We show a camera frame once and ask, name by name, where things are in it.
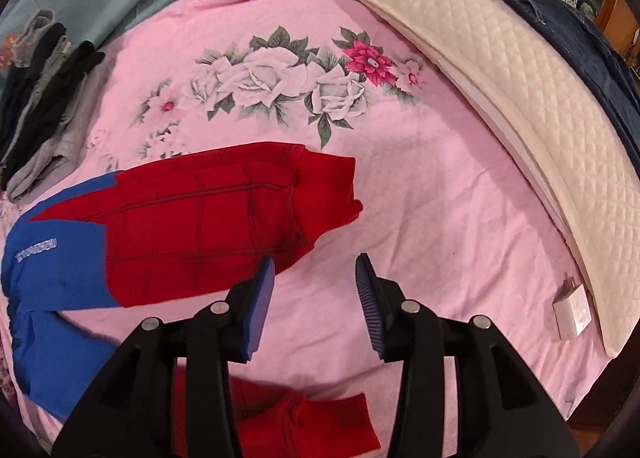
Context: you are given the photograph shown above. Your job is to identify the blue and red pants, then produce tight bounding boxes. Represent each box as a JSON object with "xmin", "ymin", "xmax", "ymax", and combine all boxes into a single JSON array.
[{"xmin": 0, "ymin": 140, "xmax": 382, "ymax": 458}]

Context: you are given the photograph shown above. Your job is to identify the grey folded pants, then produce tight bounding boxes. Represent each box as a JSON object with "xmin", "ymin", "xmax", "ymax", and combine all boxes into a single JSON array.
[{"xmin": 6, "ymin": 59, "xmax": 114, "ymax": 206}]

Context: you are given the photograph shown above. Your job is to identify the black folded pants top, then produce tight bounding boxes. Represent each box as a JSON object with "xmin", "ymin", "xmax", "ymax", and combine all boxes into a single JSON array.
[{"xmin": 1, "ymin": 8, "xmax": 66, "ymax": 156}]

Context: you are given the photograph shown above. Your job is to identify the cream quilted pillow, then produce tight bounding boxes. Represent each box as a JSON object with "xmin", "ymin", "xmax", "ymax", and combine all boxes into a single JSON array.
[{"xmin": 359, "ymin": 0, "xmax": 639, "ymax": 356}]

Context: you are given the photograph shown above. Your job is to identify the pink floral bed sheet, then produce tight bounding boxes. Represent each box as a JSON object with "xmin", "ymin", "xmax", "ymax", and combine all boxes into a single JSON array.
[{"xmin": 1, "ymin": 0, "xmax": 606, "ymax": 457}]

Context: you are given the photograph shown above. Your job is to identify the black folded pants middle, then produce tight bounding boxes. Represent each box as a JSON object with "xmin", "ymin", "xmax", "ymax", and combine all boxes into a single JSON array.
[{"xmin": 1, "ymin": 41, "xmax": 105, "ymax": 190}]

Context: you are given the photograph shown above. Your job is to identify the dark blue denim jeans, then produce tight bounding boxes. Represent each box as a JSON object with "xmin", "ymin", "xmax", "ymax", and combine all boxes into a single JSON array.
[{"xmin": 503, "ymin": 0, "xmax": 640, "ymax": 166}]

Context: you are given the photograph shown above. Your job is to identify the white charger adapter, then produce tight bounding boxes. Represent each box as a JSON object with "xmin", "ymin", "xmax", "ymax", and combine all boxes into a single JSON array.
[{"xmin": 552, "ymin": 276, "xmax": 592, "ymax": 340}]

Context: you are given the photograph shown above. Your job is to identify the black folded pants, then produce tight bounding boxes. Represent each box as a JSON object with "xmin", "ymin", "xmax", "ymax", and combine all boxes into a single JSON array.
[
  {"xmin": 1, "ymin": 41, "xmax": 105, "ymax": 190},
  {"xmin": 1, "ymin": 8, "xmax": 66, "ymax": 156}
]

